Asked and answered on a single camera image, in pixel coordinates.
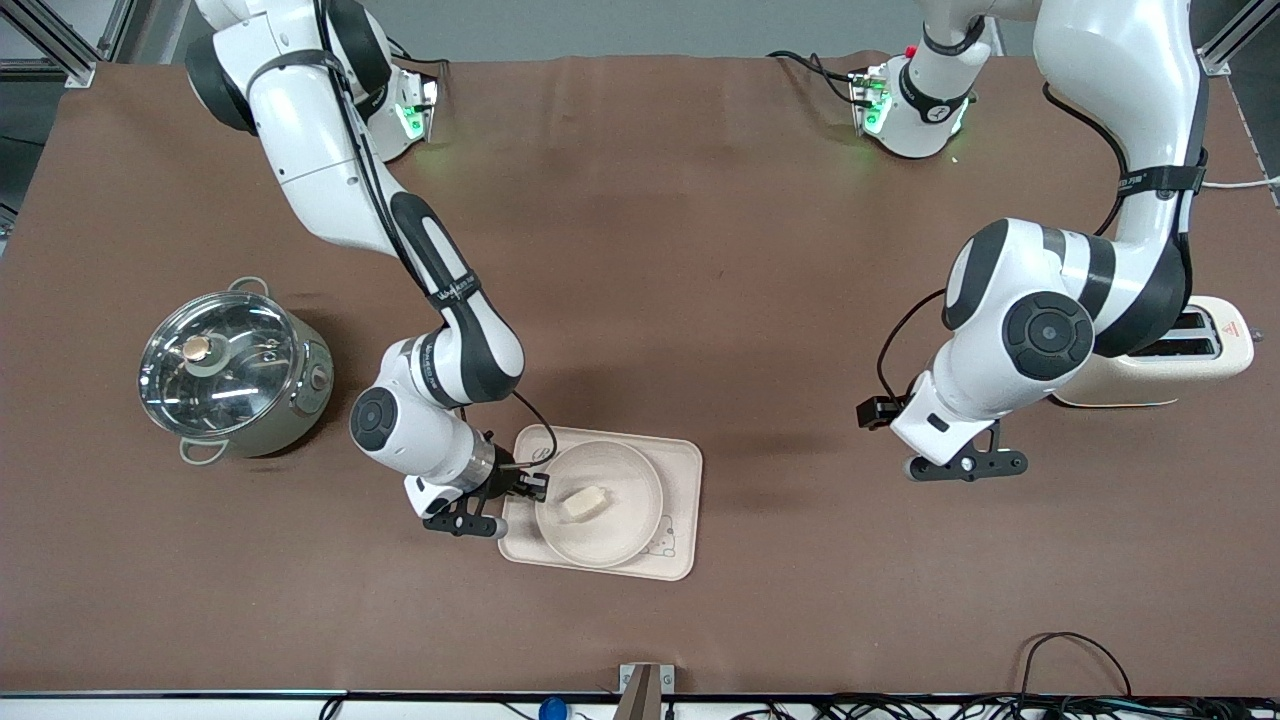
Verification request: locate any pale bun piece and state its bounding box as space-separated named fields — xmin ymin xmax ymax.
xmin=557 ymin=486 xmax=612 ymax=524

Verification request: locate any cream round plate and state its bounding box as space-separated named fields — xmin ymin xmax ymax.
xmin=534 ymin=439 xmax=665 ymax=570

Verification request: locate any cream rectangular tray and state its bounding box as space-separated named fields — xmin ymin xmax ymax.
xmin=497 ymin=424 xmax=704 ymax=583

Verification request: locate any steel pot with glass lid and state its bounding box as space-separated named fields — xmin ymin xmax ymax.
xmin=137 ymin=277 xmax=336 ymax=467

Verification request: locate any brown table cover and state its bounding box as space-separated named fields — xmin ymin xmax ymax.
xmin=0 ymin=50 xmax=1280 ymax=697

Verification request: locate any glass pot lid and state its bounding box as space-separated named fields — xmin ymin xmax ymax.
xmin=138 ymin=292 xmax=301 ymax=439

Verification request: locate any cream two-slot toaster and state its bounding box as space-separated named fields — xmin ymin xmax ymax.
xmin=1050 ymin=295 xmax=1257 ymax=409

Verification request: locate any green lit circuit board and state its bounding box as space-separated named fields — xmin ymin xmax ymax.
xmin=395 ymin=70 xmax=441 ymax=142
xmin=849 ymin=66 xmax=892 ymax=137

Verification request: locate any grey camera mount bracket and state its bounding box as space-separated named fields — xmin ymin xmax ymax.
xmin=618 ymin=663 xmax=676 ymax=720

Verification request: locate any looped black cable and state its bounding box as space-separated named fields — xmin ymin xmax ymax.
xmin=1019 ymin=631 xmax=1134 ymax=701

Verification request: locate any tangled black cable bundle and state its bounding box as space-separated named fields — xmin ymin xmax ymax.
xmin=730 ymin=693 xmax=1280 ymax=720

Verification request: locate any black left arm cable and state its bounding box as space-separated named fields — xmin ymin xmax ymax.
xmin=877 ymin=80 xmax=1133 ymax=403

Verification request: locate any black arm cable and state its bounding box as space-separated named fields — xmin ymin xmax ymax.
xmin=313 ymin=0 xmax=559 ymax=473
xmin=877 ymin=80 xmax=1133 ymax=403

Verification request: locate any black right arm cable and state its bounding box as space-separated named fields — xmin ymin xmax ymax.
xmin=313 ymin=0 xmax=559 ymax=473

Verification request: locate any black left base cable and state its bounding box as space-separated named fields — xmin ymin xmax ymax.
xmin=767 ymin=50 xmax=861 ymax=107

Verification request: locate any aluminium frame profile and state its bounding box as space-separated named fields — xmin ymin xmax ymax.
xmin=1198 ymin=0 xmax=1280 ymax=78
xmin=0 ymin=0 xmax=98 ymax=89

